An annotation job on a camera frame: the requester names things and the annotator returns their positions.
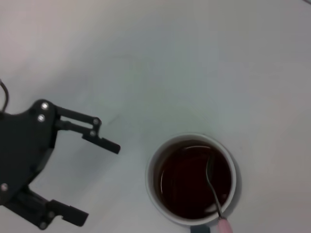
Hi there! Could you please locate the grey ceramic cup with tea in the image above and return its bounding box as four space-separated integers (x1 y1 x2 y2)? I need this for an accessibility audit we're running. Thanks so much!
145 132 242 233

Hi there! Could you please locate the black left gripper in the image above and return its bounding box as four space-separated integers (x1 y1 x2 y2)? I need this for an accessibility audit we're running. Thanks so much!
0 99 61 206

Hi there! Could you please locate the pink handled metal spoon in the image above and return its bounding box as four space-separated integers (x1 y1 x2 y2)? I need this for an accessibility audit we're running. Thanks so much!
205 150 234 233

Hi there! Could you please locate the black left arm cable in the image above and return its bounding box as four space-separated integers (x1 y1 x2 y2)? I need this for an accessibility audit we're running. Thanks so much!
0 80 10 113

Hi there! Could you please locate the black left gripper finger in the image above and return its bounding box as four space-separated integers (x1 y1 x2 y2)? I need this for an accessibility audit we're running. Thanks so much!
56 107 121 155
4 188 89 230

